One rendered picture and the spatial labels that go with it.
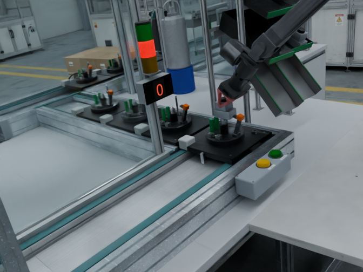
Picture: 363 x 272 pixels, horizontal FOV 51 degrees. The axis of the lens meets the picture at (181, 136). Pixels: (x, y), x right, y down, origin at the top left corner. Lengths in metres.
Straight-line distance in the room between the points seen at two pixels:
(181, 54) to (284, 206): 1.27
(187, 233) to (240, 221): 0.17
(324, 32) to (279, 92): 3.92
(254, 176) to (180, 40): 1.23
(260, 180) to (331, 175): 0.30
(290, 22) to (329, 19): 4.22
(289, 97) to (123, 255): 0.94
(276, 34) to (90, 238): 0.78
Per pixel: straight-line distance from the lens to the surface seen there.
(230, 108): 1.32
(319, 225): 1.13
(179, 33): 2.20
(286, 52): 1.52
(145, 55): 1.20
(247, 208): 1.19
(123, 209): 1.17
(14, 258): 0.73
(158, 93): 1.22
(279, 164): 1.22
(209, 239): 1.09
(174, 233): 1.02
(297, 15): 1.17
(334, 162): 1.43
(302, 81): 1.69
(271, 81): 1.56
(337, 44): 5.42
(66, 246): 1.10
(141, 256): 0.97
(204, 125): 1.50
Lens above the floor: 1.55
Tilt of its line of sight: 24 degrees down
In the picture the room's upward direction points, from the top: 9 degrees counter-clockwise
